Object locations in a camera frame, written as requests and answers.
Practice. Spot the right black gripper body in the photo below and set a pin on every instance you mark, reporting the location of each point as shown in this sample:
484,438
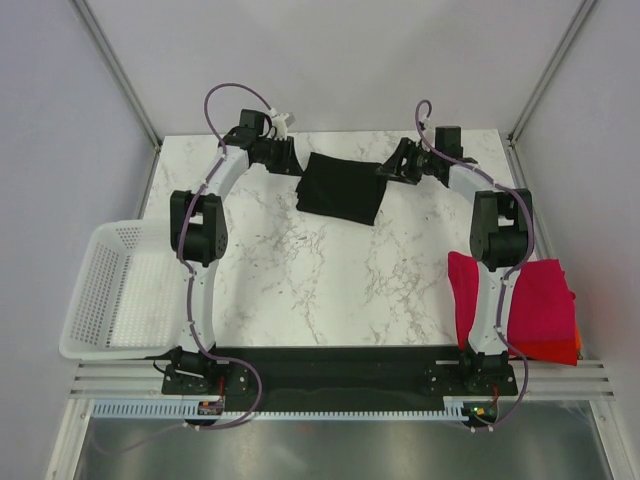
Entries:
418,163

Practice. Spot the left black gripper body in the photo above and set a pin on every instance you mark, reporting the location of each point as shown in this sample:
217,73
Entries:
276,155

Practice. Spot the black t shirt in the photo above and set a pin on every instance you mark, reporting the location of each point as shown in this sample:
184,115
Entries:
343,189

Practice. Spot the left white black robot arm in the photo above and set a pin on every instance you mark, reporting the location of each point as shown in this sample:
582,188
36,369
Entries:
198,229

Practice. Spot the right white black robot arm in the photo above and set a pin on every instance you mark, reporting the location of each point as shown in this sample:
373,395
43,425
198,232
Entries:
501,233

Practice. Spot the magenta folded t shirt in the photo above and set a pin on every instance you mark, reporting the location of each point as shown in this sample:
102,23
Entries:
543,306

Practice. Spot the white plastic basket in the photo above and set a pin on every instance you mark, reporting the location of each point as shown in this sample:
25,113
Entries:
128,296

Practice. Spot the orange folded t shirt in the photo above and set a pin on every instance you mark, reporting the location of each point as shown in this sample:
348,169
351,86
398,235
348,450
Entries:
578,339

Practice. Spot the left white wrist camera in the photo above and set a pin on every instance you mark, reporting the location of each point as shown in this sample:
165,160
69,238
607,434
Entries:
281,122

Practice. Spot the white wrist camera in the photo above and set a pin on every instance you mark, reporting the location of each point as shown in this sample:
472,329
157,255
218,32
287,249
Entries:
426,126
281,122

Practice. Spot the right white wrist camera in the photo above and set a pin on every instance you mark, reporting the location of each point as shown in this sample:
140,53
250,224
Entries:
426,126

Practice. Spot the left aluminium frame post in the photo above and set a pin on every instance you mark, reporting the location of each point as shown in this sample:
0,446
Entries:
110,60

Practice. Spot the aluminium frame post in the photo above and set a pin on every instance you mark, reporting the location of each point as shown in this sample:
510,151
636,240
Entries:
110,60
570,36

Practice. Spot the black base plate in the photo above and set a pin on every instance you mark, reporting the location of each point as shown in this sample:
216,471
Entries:
388,376

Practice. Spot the right aluminium frame post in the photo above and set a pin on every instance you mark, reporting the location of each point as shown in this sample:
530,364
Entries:
570,36

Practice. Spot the aluminium rail profile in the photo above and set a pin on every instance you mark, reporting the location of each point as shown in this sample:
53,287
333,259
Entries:
138,379

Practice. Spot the white slotted cable duct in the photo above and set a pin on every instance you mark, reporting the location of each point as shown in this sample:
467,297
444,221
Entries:
205,409

